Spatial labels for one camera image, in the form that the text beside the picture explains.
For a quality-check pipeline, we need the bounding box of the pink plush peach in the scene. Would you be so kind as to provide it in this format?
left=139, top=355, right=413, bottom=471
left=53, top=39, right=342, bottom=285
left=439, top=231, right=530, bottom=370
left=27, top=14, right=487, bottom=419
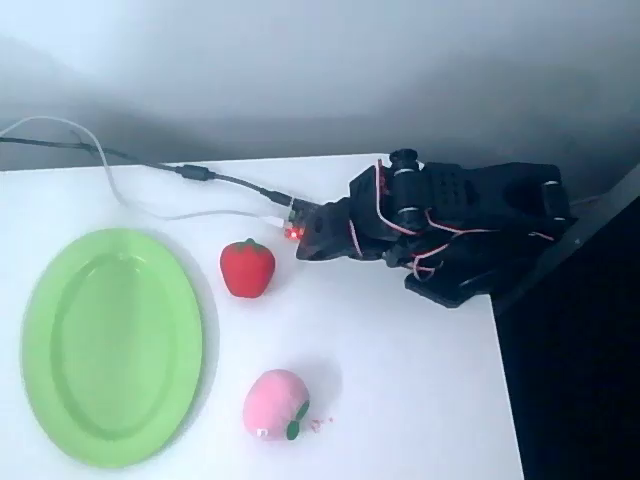
left=242, top=368, right=312, bottom=443

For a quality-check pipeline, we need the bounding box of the green oval plastic plate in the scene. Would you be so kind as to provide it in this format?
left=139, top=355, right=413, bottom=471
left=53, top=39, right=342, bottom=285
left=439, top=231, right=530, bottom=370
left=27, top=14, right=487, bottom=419
left=19, top=227, right=205, bottom=470

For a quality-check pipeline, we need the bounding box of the controller board with red LED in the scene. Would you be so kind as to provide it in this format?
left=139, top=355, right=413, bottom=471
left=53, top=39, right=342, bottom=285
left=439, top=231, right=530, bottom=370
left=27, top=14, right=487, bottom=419
left=277, top=198, right=317, bottom=242

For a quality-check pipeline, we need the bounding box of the red toy strawberry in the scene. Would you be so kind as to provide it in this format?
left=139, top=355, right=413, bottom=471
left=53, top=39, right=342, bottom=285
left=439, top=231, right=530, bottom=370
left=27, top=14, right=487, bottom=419
left=219, top=237, right=277, bottom=300

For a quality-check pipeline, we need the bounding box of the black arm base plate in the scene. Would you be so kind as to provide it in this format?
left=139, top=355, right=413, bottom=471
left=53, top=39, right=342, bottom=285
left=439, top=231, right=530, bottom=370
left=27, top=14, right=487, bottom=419
left=403, top=249, right=496, bottom=310

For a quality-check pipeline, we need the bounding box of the black power cable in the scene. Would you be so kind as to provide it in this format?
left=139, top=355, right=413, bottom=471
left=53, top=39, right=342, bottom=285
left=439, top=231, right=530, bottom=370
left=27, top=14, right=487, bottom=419
left=0, top=134, right=294, bottom=207

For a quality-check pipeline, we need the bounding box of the white USB cable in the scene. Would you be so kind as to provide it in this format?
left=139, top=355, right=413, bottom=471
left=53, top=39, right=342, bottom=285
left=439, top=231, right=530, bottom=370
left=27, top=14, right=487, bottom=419
left=0, top=116, right=287, bottom=230

